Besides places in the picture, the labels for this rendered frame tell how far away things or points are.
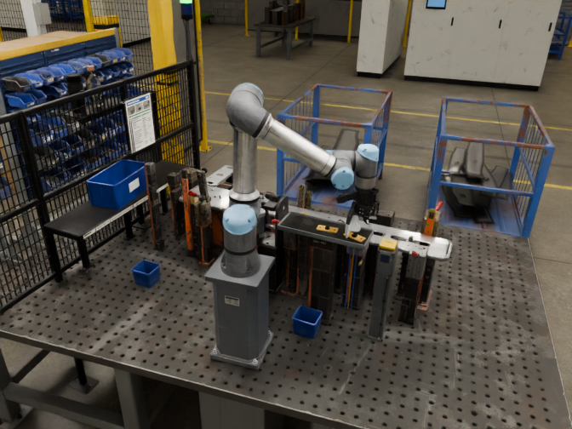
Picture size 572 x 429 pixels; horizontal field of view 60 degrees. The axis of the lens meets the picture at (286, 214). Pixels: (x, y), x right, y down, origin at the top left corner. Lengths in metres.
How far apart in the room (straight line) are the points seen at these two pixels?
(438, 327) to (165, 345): 1.18
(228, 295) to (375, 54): 8.52
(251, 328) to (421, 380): 0.69
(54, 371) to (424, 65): 8.40
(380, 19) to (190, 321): 8.33
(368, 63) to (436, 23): 1.39
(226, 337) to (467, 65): 8.60
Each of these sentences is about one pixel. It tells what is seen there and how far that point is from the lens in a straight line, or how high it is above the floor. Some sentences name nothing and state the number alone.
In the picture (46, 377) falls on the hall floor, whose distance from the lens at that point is 3.24.
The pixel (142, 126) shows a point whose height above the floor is 1.28.
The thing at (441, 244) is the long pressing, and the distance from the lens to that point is 2.34.
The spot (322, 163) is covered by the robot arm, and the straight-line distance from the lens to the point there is 1.64.
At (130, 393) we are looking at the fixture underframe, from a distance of 2.33.
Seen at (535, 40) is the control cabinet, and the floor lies 0.87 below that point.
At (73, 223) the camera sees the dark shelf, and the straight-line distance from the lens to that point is 2.47.
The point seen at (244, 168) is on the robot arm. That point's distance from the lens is 1.80.
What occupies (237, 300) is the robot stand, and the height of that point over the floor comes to 1.01.
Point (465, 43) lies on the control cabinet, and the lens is 9.97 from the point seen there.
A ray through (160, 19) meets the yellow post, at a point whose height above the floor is 1.80.
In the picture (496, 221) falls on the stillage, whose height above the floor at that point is 0.16.
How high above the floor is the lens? 2.15
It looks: 28 degrees down
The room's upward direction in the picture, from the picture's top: 1 degrees clockwise
